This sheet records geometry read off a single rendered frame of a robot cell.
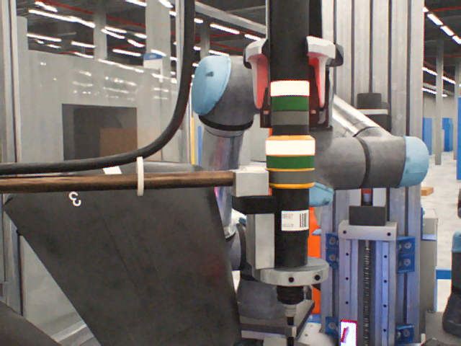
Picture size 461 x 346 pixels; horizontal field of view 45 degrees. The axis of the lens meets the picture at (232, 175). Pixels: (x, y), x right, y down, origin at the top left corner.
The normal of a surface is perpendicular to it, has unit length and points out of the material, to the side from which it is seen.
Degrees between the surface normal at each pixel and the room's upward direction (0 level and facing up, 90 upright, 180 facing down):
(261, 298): 73
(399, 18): 90
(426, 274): 90
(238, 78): 84
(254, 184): 90
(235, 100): 119
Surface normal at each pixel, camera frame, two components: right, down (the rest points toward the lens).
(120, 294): 0.16, -0.51
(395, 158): 0.26, -0.17
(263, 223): 0.25, 0.07
